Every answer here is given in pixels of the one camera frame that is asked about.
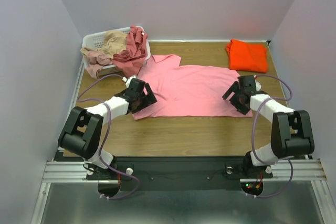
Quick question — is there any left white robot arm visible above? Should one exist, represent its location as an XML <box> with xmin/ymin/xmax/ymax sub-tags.
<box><xmin>58</xmin><ymin>77</ymin><xmax>157</xmax><ymax>179</ymax></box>

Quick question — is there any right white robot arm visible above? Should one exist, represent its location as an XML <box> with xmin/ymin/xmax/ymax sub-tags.
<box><xmin>223</xmin><ymin>76</ymin><xmax>314</xmax><ymax>177</ymax></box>

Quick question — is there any folded orange t shirt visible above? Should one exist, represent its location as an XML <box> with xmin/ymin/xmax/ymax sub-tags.
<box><xmin>226</xmin><ymin>39</ymin><xmax>268</xmax><ymax>73</ymax></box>

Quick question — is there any dark red t shirt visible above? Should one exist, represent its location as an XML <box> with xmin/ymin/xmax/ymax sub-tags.
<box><xmin>112</xmin><ymin>26</ymin><xmax>148</xmax><ymax>77</ymax></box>

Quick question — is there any dusty pink t shirt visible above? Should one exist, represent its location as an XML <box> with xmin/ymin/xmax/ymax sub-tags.
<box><xmin>86</xmin><ymin>51</ymin><xmax>113</xmax><ymax>79</ymax></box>

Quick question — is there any beige t shirt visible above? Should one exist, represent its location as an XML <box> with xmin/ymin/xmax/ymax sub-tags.
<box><xmin>80</xmin><ymin>30</ymin><xmax>128</xmax><ymax>58</ymax></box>

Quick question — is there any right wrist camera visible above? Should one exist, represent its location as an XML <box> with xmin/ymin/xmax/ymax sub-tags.
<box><xmin>254</xmin><ymin>76</ymin><xmax>262</xmax><ymax>92</ymax></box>

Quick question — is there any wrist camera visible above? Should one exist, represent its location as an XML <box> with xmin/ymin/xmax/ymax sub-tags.
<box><xmin>254</xmin><ymin>76</ymin><xmax>262</xmax><ymax>92</ymax></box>
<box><xmin>122</xmin><ymin>75</ymin><xmax>137</xmax><ymax>88</ymax></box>

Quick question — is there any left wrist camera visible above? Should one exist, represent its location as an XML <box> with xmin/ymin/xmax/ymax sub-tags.
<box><xmin>122</xmin><ymin>75</ymin><xmax>137</xmax><ymax>88</ymax></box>

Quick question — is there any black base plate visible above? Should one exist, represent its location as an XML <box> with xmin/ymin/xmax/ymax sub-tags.
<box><xmin>85</xmin><ymin>156</ymin><xmax>272</xmax><ymax>196</ymax></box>

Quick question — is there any aluminium frame rail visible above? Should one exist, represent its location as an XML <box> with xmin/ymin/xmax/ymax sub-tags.
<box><xmin>29</xmin><ymin>58</ymin><xmax>92</xmax><ymax>224</ymax></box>

